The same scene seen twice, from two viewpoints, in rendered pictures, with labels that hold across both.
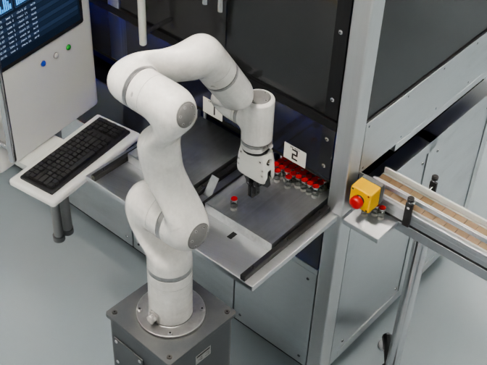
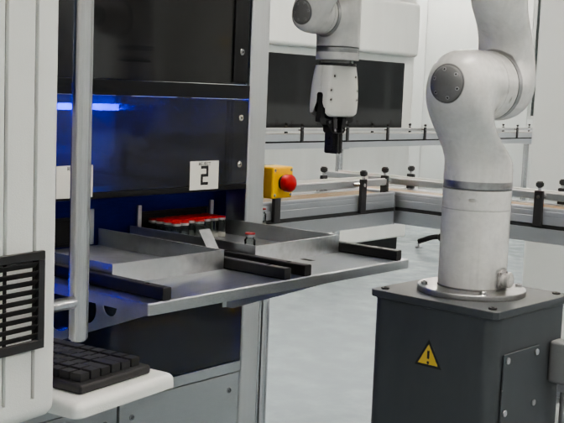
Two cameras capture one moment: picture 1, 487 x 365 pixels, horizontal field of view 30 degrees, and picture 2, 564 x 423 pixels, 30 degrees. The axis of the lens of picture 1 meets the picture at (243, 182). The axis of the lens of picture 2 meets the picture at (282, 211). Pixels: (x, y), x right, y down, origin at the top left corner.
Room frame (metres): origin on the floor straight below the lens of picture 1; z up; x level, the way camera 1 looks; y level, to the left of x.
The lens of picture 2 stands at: (1.96, 2.03, 1.20)
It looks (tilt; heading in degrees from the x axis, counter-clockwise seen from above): 7 degrees down; 271
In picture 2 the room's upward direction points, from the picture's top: 2 degrees clockwise
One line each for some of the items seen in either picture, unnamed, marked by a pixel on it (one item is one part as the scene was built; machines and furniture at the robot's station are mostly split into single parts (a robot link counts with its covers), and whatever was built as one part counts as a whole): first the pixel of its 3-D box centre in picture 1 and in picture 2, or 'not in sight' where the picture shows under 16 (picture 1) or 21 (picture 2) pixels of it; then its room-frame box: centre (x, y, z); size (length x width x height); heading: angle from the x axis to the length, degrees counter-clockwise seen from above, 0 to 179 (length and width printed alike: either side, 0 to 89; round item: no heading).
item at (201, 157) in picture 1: (193, 150); (105, 253); (2.29, 0.17, 0.90); 0.34 x 0.26 x 0.04; 141
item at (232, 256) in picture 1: (217, 191); (199, 264); (2.13, 0.08, 0.87); 0.70 x 0.48 x 0.02; 51
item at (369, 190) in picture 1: (366, 193); (271, 181); (2.01, -0.36, 1.00); 0.08 x 0.07 x 0.07; 141
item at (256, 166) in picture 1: (255, 159); (336, 87); (1.89, -0.03, 1.21); 0.10 x 0.08 x 0.11; 51
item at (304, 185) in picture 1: (295, 179); (195, 228); (2.17, -0.16, 0.91); 0.18 x 0.02 x 0.05; 51
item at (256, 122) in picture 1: (256, 116); (337, 13); (1.89, -0.03, 1.35); 0.09 x 0.08 x 0.13; 50
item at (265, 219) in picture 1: (273, 198); (233, 238); (2.08, -0.09, 0.90); 0.34 x 0.26 x 0.04; 141
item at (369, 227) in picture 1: (372, 219); not in sight; (2.04, -0.40, 0.87); 0.14 x 0.13 x 0.02; 141
